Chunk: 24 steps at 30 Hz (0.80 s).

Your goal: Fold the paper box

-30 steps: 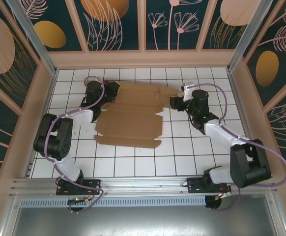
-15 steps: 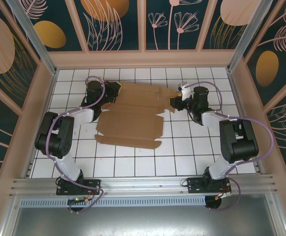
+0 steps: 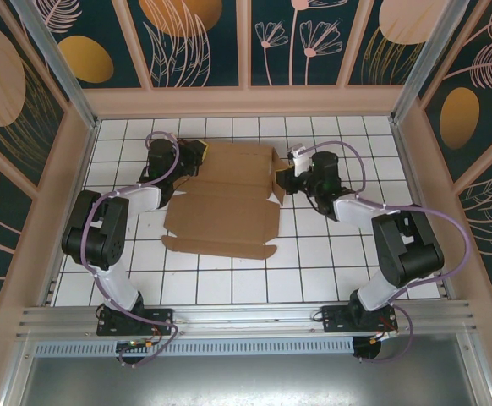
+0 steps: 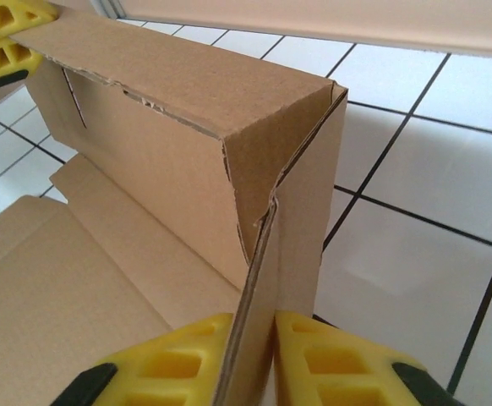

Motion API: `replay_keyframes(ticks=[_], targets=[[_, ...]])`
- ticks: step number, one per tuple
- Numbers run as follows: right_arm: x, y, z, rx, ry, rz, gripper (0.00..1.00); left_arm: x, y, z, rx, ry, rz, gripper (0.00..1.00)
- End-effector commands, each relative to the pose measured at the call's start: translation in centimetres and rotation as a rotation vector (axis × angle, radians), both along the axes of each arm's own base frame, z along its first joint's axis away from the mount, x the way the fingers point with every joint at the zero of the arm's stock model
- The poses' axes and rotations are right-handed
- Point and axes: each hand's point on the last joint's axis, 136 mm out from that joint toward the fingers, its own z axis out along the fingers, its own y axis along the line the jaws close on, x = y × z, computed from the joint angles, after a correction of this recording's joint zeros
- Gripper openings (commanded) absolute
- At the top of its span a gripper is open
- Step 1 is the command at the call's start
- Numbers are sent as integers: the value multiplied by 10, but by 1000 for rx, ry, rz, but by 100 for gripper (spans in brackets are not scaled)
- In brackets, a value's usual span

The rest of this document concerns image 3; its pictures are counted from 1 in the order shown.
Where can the grey metal sheet panel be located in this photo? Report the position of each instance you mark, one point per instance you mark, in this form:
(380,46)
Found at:
(246,380)

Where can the brown cardboard box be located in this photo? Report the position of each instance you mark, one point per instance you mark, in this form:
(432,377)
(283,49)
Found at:
(229,203)

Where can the aluminium frame post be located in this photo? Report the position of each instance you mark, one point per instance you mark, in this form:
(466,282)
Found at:
(68,82)
(430,63)

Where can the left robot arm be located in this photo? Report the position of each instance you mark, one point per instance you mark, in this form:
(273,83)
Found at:
(110,249)

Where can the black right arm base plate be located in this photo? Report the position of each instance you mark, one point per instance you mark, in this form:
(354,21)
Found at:
(335,321)

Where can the aluminium mounting rail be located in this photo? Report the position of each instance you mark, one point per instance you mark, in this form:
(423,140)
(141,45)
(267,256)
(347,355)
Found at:
(246,319)

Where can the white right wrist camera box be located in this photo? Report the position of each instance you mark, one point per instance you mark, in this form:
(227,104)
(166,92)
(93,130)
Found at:
(301,162)

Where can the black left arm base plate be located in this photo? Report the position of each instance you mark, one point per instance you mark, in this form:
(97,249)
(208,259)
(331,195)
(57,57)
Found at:
(161,321)

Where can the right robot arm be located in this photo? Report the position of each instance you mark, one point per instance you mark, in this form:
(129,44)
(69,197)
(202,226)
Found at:
(415,254)

